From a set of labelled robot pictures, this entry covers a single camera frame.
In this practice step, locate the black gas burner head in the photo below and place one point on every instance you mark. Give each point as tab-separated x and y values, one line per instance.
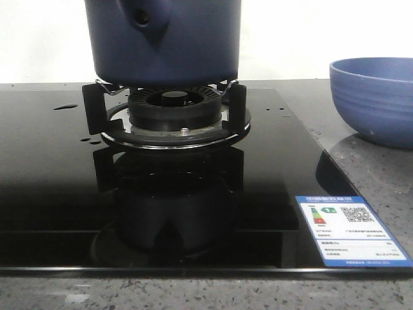
172	109

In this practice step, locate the black metal pot support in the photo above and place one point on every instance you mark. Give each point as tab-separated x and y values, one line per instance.
114	125

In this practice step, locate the black glass gas cooktop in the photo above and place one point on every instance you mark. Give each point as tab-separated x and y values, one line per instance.
72	206

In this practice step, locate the light blue ribbed bowl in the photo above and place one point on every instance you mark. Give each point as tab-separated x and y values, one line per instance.
373	95

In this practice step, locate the dark blue cooking pot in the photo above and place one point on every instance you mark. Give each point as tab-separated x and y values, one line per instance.
164	43

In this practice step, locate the blue energy efficiency label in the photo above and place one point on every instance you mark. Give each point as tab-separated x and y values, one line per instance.
349	234

